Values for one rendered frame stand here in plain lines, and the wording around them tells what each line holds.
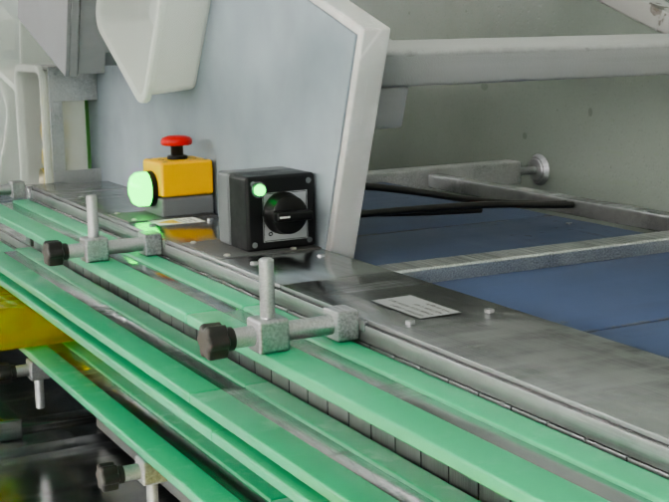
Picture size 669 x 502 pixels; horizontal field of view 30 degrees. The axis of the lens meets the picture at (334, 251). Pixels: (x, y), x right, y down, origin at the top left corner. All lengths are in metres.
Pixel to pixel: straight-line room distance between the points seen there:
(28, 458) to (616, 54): 0.90
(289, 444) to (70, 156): 1.13
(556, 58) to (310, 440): 0.61
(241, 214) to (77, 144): 0.77
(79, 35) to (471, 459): 1.21
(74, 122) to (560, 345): 1.26
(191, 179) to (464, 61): 0.41
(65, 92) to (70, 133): 0.07
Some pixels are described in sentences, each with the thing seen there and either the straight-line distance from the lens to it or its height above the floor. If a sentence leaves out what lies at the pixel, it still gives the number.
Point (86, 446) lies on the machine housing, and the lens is 1.73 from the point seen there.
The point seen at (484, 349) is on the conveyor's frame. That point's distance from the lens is 0.91.
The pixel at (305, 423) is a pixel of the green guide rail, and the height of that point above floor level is 0.91.
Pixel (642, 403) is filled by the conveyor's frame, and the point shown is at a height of 0.84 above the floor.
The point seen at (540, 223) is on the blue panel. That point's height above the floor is 0.39.
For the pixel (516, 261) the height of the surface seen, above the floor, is 0.60.
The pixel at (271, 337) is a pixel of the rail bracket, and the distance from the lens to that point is 0.97.
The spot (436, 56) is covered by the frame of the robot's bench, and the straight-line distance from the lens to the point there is 1.35.
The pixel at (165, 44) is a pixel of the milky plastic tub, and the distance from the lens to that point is 1.59.
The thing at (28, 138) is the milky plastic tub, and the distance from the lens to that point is 2.19.
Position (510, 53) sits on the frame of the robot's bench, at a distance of 1.40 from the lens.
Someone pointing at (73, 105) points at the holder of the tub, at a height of 0.79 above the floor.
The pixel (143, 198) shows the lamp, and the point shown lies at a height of 0.84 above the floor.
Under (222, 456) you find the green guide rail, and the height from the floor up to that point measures 0.90.
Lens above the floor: 1.35
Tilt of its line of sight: 27 degrees down
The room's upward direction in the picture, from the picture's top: 96 degrees counter-clockwise
